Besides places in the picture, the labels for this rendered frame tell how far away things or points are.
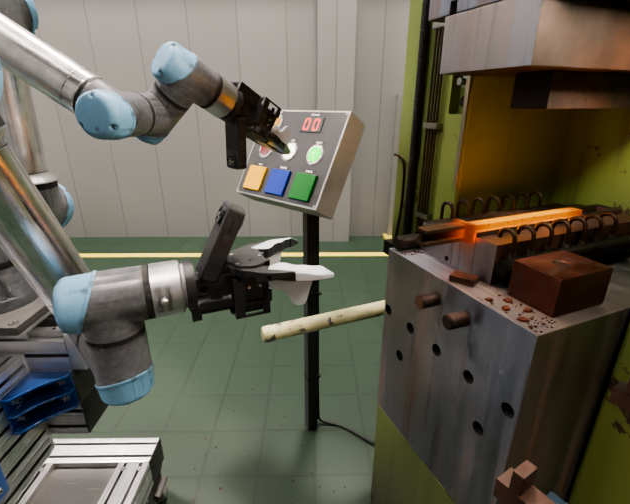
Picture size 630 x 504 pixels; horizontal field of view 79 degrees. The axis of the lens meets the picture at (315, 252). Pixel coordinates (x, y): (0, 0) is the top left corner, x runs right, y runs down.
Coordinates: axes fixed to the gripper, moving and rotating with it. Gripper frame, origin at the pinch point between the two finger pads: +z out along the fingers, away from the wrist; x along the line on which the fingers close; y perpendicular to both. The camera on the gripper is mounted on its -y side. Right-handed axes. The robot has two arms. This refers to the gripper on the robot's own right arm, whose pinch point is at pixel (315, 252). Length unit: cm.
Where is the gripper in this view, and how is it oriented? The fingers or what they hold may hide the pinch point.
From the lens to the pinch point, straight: 60.6
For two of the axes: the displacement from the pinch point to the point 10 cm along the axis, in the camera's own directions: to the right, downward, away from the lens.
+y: 0.0, 9.3, 3.6
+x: 3.9, 3.4, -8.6
